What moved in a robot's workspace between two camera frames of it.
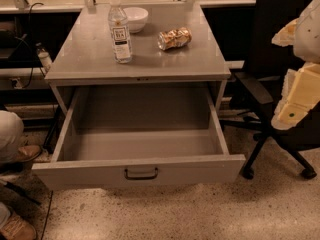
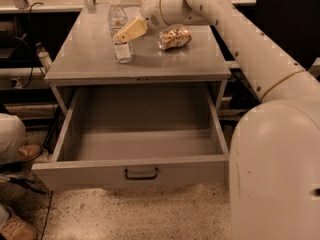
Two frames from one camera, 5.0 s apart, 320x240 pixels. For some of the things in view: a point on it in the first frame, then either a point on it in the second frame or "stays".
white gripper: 309,34 to 151,13
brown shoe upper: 27,153 stays
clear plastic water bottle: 120,32 stays
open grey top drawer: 138,136 stays
